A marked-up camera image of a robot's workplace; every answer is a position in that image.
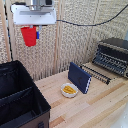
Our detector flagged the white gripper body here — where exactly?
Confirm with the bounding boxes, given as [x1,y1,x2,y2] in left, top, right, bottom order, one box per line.
[10,3,58,27]

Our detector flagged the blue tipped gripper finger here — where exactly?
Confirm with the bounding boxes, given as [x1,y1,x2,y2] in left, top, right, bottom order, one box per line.
[35,25,41,40]

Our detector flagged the red plastic cup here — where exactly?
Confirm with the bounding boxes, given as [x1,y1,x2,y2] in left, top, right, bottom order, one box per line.
[20,26,38,48]

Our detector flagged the black fabric storage box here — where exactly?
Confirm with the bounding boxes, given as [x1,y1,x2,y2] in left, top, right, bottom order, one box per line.
[0,59,52,128]

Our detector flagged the long yellow fried stick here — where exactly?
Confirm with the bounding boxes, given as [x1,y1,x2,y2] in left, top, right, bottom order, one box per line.
[66,85,77,93]
[63,86,75,95]

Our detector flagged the white oval bowl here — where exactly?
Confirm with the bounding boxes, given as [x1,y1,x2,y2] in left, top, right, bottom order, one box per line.
[60,82,80,99]

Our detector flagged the black toaster oven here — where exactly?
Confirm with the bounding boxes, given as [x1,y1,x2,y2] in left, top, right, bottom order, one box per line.
[92,37,128,80]

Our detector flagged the black cable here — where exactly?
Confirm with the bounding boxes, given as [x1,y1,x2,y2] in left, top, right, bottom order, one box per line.
[55,3,128,27]

